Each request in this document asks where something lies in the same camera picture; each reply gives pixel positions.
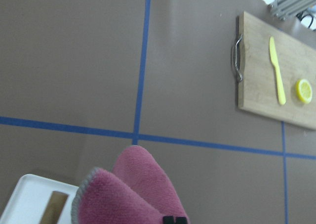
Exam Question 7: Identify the black cables on desk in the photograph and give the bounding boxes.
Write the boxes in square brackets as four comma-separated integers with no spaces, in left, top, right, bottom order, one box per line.
[295,6,316,31]

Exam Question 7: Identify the yellow plastic knife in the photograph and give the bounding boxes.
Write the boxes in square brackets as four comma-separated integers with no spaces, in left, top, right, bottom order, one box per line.
[269,36,286,105]

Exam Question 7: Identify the yellow lemon slices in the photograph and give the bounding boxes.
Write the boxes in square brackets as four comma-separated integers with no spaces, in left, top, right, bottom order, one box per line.
[295,79,313,104]

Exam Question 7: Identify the aluminium camera post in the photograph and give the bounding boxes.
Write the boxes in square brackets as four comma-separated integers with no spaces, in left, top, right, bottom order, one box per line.
[268,0,316,20]

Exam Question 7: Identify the pink cleaning cloth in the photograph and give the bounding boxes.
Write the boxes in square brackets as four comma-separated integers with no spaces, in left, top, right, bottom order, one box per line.
[71,145,190,224]

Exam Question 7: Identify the bamboo cutting board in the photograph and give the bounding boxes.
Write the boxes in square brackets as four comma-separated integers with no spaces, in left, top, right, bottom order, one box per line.
[237,11,316,130]

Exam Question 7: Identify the white rectangular tray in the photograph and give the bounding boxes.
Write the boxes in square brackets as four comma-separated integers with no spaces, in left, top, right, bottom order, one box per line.
[0,174,78,224]

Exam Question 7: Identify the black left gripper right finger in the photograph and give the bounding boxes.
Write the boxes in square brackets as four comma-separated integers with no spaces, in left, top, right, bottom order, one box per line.
[175,217,187,224]

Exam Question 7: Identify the wooden cloth rack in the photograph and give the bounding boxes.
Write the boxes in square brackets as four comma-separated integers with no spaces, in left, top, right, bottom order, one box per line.
[39,190,69,224]

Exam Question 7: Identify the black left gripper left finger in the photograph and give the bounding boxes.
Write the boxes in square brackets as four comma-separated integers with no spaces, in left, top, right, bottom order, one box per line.
[162,216,175,224]

